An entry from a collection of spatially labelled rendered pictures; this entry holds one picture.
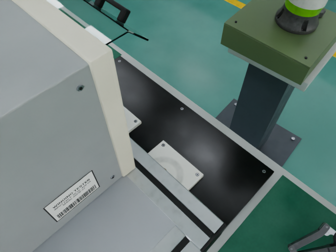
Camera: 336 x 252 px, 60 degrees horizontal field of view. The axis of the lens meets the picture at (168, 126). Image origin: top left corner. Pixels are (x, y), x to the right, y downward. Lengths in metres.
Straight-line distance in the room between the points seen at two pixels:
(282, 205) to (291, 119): 1.21
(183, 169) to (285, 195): 0.27
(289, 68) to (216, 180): 0.48
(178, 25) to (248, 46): 1.46
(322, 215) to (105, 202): 0.60
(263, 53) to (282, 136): 0.88
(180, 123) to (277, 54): 0.41
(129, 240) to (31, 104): 0.21
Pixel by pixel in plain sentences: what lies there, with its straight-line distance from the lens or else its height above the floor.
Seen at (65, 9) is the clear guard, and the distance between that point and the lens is 0.78.
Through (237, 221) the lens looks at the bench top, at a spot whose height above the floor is 0.75.
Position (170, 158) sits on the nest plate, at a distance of 0.79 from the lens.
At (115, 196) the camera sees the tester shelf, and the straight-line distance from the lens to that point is 0.39.
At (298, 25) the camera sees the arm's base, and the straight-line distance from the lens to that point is 1.13.
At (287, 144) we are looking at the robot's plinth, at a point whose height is 0.02.
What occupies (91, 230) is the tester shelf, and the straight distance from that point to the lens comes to 0.38.
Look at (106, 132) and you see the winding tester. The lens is 0.30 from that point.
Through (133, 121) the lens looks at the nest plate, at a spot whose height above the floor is 0.78.
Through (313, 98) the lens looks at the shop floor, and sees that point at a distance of 2.16.
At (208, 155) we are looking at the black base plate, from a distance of 0.81.
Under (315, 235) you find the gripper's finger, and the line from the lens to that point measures 0.72.
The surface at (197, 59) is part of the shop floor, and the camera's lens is 2.20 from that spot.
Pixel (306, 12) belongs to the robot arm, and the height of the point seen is 0.91.
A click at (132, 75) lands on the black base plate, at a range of 1.00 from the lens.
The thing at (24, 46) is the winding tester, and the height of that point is 1.32.
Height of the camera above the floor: 1.47
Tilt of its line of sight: 55 degrees down
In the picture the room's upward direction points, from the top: straight up
